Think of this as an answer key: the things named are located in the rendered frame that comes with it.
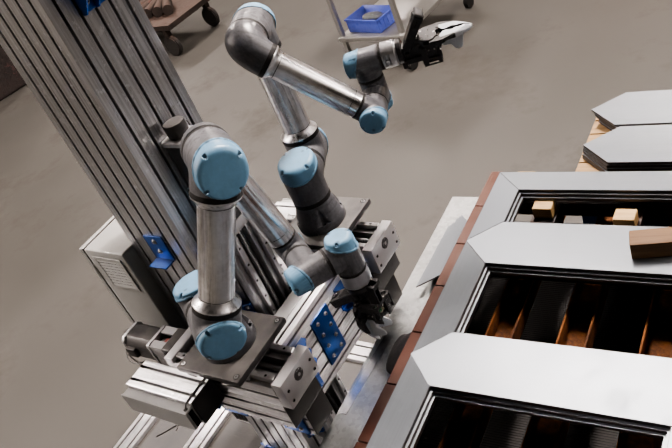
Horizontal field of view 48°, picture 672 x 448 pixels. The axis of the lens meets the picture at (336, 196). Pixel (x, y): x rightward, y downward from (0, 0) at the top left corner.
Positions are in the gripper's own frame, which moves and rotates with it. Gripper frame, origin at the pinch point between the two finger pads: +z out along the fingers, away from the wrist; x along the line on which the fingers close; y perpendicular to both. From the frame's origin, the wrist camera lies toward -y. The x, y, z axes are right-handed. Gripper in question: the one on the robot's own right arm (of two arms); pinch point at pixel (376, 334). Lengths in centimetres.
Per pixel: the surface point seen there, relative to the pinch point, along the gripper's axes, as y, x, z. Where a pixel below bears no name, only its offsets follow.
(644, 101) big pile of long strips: 48, 115, 5
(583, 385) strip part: 54, -2, 5
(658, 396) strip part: 71, -2, 5
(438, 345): 15.5, 3.3, 5.5
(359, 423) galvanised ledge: -6.9, -13.9, 22.2
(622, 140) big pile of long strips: 45, 93, 5
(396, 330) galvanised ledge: -10.2, 19.9, 22.1
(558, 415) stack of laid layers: 50, -10, 8
